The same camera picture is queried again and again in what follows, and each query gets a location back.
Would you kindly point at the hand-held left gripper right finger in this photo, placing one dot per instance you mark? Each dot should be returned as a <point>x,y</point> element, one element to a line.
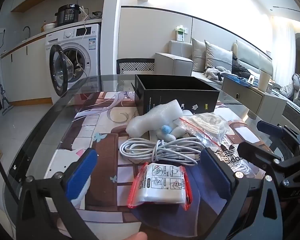
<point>215,172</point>

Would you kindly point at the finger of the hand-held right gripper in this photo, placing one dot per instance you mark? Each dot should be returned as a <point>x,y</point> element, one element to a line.
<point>264,125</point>
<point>257,153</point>

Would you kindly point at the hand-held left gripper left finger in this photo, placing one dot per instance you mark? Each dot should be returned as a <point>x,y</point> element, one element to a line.
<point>81,175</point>

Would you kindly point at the clear bag with black print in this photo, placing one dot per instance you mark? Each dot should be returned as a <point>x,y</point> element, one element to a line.
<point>231,158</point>

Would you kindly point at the red-edged zip bag with packet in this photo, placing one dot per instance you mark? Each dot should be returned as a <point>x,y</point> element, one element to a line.
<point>160,187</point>

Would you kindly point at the white and blue plush toy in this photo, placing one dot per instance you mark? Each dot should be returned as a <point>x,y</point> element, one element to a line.
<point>166,130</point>

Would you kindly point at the white foam wrap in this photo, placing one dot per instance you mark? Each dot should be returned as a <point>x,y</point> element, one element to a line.
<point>150,120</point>

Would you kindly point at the black cardboard box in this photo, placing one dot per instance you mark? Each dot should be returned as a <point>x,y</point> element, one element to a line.
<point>165,97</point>

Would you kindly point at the person's left hand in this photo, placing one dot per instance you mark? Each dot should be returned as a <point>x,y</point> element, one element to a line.
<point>138,236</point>

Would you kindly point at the wooden side cabinet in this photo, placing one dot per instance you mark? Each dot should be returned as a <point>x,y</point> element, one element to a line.
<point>250,95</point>

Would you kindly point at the printed table mat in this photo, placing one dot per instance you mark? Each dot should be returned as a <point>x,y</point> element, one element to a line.
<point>102,142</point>

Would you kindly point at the white cylinder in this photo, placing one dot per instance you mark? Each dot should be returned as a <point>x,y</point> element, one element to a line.
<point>264,80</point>

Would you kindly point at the grey jacket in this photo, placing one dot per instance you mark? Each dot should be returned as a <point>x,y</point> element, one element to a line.
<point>295,90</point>

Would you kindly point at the blue printed tray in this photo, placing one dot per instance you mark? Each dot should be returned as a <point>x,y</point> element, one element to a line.
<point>237,79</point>

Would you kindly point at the black coat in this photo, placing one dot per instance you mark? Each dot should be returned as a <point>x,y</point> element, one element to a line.
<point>240,67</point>

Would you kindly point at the grey furry cloth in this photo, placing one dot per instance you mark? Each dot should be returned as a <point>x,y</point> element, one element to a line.
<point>213,72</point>

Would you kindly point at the grey cushion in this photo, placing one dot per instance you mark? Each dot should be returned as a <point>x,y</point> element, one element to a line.
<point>198,55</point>
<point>217,55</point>

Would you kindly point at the grey mop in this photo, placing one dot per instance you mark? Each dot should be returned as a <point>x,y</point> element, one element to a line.
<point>5,102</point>

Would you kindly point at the grey sofa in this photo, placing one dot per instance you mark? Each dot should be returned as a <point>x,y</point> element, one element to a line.
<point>172,62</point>

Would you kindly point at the white kitchen counter cabinet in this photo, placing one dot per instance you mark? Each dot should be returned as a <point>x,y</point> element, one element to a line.
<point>27,75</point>

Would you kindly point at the black and white patterned chair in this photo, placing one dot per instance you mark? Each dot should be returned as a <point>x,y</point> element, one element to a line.
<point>135,66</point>

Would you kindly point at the white washing machine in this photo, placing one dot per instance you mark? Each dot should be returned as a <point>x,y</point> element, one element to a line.
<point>90,52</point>

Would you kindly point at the white bowl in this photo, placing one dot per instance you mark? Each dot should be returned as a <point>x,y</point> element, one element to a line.
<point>49,26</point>

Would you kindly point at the kitchen faucet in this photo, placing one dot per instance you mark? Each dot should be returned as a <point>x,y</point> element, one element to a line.
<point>27,28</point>

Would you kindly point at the black pressure cooker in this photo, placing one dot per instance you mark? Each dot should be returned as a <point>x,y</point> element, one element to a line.
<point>68,16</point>

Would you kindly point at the small white frame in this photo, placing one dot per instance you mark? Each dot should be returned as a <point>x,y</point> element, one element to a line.
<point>251,80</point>

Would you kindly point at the green and white wall device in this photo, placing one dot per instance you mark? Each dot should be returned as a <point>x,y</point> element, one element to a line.
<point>181,32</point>

